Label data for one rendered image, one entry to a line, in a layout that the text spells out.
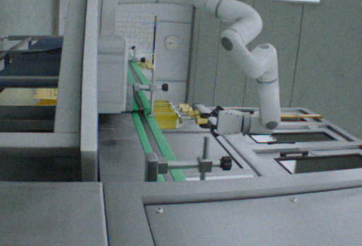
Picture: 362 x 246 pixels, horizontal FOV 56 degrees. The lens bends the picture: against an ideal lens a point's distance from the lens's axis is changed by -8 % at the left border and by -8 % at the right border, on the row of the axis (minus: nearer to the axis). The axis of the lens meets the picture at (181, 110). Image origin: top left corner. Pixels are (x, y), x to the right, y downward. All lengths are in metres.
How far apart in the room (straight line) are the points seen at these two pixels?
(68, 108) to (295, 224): 0.59
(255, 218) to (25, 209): 0.27
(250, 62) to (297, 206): 0.81
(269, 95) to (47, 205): 1.05
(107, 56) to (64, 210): 0.72
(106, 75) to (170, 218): 0.72
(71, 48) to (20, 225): 0.70
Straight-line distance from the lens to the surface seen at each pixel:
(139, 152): 0.99
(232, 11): 1.30
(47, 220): 0.41
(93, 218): 0.41
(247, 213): 0.47
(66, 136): 0.81
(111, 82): 1.10
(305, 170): 1.61
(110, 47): 1.08
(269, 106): 1.37
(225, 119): 1.48
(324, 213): 0.50
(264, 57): 1.27
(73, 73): 0.96
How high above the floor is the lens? 0.74
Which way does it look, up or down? 14 degrees up
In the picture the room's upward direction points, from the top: 90 degrees clockwise
